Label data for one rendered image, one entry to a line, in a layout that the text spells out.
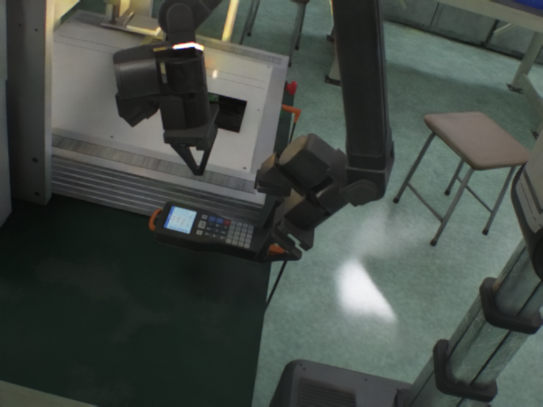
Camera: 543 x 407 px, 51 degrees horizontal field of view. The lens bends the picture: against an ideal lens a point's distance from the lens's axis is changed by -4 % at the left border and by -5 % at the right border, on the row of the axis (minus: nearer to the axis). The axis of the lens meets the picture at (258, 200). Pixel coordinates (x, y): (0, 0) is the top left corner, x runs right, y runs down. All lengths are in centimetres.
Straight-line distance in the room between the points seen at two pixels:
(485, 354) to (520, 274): 20
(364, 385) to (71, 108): 104
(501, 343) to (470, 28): 423
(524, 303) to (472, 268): 156
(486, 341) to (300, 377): 62
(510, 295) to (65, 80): 106
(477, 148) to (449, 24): 278
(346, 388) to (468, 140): 128
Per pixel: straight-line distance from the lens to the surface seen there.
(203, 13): 83
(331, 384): 166
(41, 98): 111
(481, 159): 248
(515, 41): 539
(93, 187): 122
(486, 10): 370
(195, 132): 86
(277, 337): 206
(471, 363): 124
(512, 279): 112
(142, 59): 84
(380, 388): 171
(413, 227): 275
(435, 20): 517
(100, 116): 133
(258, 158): 127
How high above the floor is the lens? 155
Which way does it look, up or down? 37 degrees down
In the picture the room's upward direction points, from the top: 15 degrees clockwise
